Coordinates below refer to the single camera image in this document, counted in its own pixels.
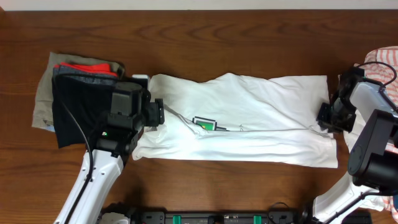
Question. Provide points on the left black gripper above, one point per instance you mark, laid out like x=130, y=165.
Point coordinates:
x=155, y=114

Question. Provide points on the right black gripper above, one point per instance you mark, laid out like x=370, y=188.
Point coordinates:
x=324, y=124

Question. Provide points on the white t-shirt with pixel logo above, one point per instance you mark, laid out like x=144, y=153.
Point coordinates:
x=241, y=118

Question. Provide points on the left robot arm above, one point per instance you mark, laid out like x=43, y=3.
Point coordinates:
x=98, y=173

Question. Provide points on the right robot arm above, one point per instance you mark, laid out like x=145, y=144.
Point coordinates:
x=371, y=170

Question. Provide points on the white garment in pile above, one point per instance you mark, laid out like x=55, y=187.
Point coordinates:
x=351, y=137

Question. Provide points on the red folded garment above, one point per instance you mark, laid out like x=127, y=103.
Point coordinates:
x=102, y=68

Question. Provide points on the black boxer shorts grey waistband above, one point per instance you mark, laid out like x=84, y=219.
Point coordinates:
x=80, y=100

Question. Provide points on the red white striped garment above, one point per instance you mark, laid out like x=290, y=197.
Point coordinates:
x=384, y=74

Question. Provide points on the khaki folded garment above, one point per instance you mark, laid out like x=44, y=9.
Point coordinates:
x=42, y=114

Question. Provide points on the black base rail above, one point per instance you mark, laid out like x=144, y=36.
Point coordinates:
x=217, y=218

